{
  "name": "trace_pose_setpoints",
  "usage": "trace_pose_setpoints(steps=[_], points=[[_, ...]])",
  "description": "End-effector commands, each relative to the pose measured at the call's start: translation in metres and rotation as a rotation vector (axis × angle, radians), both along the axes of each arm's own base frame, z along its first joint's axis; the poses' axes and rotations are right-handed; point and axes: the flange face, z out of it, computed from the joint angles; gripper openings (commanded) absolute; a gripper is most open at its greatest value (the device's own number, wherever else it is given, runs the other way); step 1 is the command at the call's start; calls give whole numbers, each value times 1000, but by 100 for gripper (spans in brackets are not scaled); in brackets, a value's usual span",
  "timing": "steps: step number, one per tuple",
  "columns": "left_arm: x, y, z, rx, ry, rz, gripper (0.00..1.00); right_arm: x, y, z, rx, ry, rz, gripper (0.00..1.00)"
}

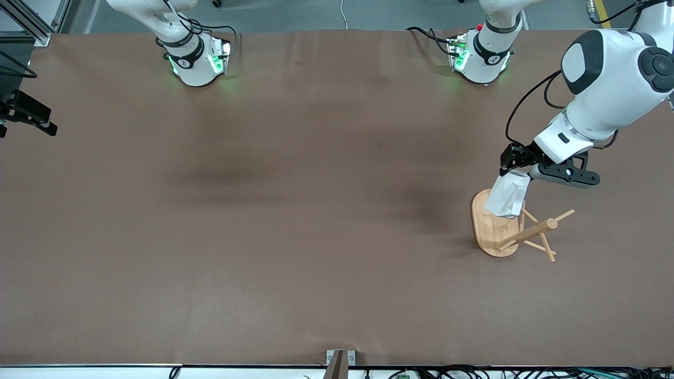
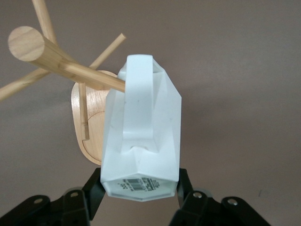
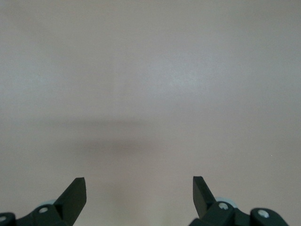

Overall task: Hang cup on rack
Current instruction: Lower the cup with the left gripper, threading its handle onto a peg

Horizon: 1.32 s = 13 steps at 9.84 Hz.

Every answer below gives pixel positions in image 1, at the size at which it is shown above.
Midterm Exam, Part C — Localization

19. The aluminium frame profile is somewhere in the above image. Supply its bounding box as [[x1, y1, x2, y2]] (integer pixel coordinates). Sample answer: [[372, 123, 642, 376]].
[[0, 0, 72, 47]]

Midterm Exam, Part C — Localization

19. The black cable bundle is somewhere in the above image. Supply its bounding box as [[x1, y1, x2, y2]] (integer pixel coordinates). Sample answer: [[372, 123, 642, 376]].
[[390, 364, 674, 379]]

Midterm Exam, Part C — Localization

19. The black left arm wrist cable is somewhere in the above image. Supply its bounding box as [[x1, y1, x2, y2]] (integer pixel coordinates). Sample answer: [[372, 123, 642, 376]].
[[505, 69, 564, 147]]

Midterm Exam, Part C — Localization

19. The black left arm base cable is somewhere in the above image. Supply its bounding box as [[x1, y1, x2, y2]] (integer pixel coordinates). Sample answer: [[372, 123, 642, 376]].
[[405, 26, 454, 54]]

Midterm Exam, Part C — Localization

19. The aluminium post with bracket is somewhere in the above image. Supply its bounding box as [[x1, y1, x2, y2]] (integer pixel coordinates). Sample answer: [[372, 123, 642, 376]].
[[325, 350, 356, 379]]

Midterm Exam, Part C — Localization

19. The black arm base cable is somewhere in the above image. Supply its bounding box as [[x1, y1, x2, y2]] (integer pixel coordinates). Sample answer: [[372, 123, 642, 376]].
[[405, 26, 454, 54], [158, 0, 243, 51]]

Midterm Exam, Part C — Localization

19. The white faceted plastic cup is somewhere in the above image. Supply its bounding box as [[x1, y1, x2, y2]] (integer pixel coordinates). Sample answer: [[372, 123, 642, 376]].
[[484, 169, 531, 219]]

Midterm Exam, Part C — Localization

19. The black right arm base cable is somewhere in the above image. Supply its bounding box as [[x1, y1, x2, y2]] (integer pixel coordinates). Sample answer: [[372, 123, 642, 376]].
[[158, 0, 243, 51]]

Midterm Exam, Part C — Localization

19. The wooden cup rack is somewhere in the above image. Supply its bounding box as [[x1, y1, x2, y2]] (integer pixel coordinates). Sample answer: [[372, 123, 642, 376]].
[[471, 188, 576, 263]]

